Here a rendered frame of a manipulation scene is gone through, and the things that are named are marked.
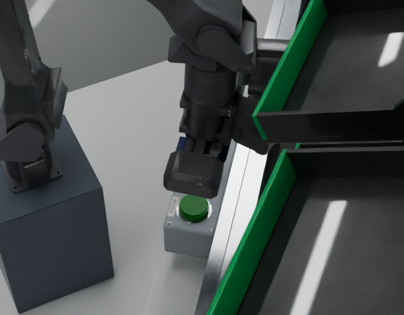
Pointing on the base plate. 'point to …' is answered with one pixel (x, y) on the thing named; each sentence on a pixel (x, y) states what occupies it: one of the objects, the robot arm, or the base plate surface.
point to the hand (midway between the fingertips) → (204, 155)
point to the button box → (199, 245)
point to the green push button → (193, 207)
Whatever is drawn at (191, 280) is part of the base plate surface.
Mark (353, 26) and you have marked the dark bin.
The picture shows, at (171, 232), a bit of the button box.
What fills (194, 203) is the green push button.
